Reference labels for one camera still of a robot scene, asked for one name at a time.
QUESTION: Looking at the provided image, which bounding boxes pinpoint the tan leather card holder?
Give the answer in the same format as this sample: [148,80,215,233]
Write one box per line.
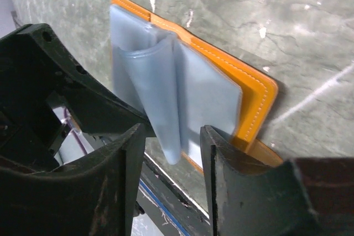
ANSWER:
[110,0,282,167]

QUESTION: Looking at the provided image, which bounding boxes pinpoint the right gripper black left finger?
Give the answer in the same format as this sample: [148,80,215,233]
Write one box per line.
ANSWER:
[1,124,145,235]

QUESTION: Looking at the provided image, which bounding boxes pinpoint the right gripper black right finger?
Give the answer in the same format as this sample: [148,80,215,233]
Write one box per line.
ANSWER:
[199,125,354,236]

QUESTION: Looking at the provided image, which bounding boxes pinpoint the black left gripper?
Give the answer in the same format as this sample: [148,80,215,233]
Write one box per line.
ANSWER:
[1,23,155,172]

